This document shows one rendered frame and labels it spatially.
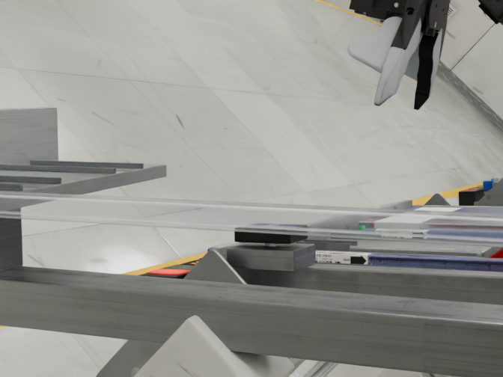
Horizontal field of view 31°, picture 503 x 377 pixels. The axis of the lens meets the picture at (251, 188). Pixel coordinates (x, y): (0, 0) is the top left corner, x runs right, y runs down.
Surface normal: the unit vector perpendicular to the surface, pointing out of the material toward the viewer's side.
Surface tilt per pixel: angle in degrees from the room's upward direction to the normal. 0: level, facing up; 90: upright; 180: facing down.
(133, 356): 90
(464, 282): 90
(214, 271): 90
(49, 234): 0
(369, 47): 62
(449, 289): 90
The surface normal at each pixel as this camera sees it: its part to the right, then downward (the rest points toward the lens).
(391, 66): -0.36, -0.17
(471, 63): -0.42, 0.05
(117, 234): 0.63, -0.70
